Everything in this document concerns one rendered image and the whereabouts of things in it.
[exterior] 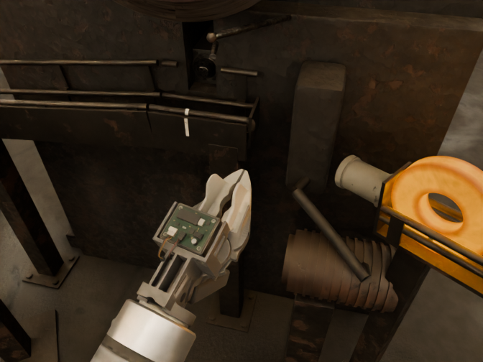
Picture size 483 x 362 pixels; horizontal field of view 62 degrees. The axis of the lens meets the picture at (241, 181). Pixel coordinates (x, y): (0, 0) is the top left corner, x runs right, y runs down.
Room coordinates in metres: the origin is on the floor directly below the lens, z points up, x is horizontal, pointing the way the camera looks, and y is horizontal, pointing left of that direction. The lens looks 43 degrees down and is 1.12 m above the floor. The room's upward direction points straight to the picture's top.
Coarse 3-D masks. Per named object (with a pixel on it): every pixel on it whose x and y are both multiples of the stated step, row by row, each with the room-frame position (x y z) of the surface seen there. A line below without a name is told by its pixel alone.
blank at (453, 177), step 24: (408, 168) 0.43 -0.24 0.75; (432, 168) 0.41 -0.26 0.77; (456, 168) 0.40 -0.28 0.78; (408, 192) 0.42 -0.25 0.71; (456, 192) 0.38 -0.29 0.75; (480, 192) 0.36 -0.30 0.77; (408, 216) 0.41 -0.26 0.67; (432, 216) 0.41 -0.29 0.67; (480, 216) 0.35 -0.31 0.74; (432, 240) 0.38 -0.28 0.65; (456, 240) 0.36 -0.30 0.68; (480, 240) 0.34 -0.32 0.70
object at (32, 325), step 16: (0, 304) 0.52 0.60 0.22; (0, 320) 0.49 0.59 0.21; (16, 320) 0.54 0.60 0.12; (32, 320) 0.59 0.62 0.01; (48, 320) 0.59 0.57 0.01; (0, 336) 0.48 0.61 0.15; (16, 336) 0.49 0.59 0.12; (32, 336) 0.54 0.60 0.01; (48, 336) 0.54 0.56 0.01; (0, 352) 0.47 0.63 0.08; (16, 352) 0.48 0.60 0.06; (32, 352) 0.50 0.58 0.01; (48, 352) 0.50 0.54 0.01
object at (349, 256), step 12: (300, 180) 0.56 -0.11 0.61; (300, 192) 0.53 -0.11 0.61; (300, 204) 0.51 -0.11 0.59; (312, 204) 0.51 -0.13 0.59; (312, 216) 0.49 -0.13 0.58; (324, 228) 0.47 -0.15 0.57; (336, 240) 0.45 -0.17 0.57; (348, 252) 0.42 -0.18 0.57; (348, 264) 0.41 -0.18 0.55; (360, 264) 0.40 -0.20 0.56; (360, 276) 0.38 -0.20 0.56
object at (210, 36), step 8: (288, 16) 0.68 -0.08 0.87; (248, 24) 0.59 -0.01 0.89; (256, 24) 0.60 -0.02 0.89; (264, 24) 0.62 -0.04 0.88; (272, 24) 0.64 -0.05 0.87; (208, 32) 0.53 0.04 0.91; (216, 32) 0.53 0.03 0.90; (224, 32) 0.54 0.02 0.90; (232, 32) 0.56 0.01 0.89; (240, 32) 0.57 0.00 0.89; (208, 40) 0.52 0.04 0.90; (216, 48) 0.55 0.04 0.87
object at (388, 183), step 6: (408, 162) 0.48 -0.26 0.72; (402, 168) 0.47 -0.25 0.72; (396, 174) 0.45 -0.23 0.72; (390, 180) 0.44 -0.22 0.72; (384, 186) 0.43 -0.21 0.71; (390, 186) 0.44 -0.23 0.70; (384, 192) 0.43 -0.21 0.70; (390, 192) 0.44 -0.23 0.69; (384, 198) 0.43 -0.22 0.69; (390, 198) 0.44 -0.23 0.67; (378, 204) 0.43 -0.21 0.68; (390, 204) 0.45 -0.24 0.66; (378, 210) 0.43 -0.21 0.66; (378, 216) 0.43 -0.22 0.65; (390, 216) 0.45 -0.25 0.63; (378, 222) 0.43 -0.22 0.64; (378, 228) 0.43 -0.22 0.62
